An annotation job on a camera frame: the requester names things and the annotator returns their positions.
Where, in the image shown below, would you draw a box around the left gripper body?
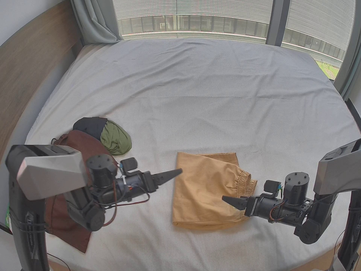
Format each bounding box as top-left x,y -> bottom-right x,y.
122,171 -> 159,196

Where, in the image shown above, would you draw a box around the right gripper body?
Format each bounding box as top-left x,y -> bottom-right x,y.
244,196 -> 284,223

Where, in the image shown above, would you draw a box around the tan shorts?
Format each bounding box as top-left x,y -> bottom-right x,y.
172,151 -> 258,231

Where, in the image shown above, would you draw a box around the bed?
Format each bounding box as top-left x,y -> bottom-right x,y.
0,0 -> 361,271

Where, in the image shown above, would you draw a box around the green garment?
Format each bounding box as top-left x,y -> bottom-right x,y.
100,120 -> 132,155

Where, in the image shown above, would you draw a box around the brown garment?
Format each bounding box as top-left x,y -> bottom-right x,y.
45,131 -> 119,254

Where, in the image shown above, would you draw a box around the black garment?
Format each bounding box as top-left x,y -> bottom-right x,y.
73,117 -> 109,140

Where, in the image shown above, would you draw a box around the grey-green curtain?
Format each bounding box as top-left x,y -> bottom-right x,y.
334,0 -> 361,102
67,0 -> 124,45

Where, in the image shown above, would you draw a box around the window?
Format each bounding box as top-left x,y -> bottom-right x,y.
108,0 -> 356,82

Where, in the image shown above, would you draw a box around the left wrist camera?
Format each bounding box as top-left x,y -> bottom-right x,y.
120,158 -> 138,177

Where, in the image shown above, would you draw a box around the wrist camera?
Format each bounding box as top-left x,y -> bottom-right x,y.
264,180 -> 282,200
120,158 -> 138,177

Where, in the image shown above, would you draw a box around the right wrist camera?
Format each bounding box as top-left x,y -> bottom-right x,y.
264,180 -> 282,200

